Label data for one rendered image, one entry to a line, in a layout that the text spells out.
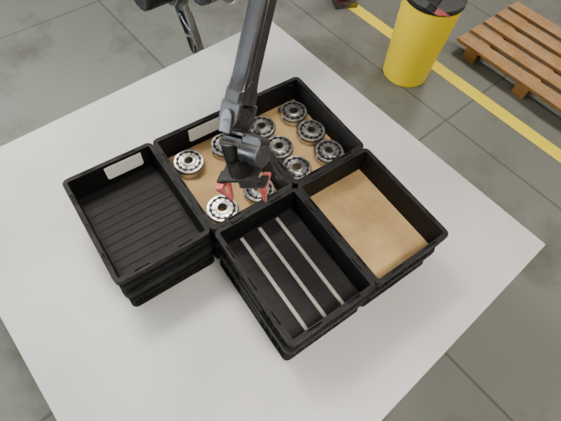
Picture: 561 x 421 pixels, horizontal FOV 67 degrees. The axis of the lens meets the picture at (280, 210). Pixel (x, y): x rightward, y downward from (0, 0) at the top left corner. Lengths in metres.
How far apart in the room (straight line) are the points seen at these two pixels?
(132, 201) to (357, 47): 2.34
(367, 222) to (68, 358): 1.01
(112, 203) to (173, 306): 0.39
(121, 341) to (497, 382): 1.70
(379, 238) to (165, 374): 0.78
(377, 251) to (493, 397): 1.15
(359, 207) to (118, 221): 0.79
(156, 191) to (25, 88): 1.91
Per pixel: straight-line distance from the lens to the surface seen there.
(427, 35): 2.90
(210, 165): 1.51
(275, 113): 1.67
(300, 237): 1.37
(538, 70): 3.59
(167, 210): 1.43
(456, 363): 2.29
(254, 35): 1.01
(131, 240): 1.40
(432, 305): 1.53
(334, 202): 1.45
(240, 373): 1.36
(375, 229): 1.43
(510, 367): 2.41
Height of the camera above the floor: 2.04
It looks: 59 degrees down
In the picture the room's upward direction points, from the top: 7 degrees clockwise
